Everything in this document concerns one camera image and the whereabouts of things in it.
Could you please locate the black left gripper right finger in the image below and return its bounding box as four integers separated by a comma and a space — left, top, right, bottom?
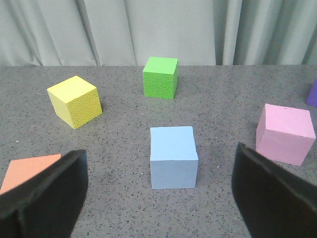
232, 143, 317, 238

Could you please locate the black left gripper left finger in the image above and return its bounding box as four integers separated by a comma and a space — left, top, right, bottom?
0, 149, 88, 238

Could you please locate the orange foam cube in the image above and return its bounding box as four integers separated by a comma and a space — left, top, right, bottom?
0, 154, 61, 194

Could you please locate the pink foam cube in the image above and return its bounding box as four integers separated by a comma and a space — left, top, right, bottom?
256, 104, 316, 166

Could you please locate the yellow foam cube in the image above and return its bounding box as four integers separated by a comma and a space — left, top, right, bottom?
47, 76, 102, 129

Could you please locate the purple foam cube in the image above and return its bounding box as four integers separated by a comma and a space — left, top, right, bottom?
306, 78, 317, 107

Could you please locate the green foam cube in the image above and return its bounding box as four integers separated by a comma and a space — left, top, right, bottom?
143, 57, 178, 99

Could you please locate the grey curtain backdrop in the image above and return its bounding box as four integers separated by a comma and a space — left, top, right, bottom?
0, 0, 317, 66

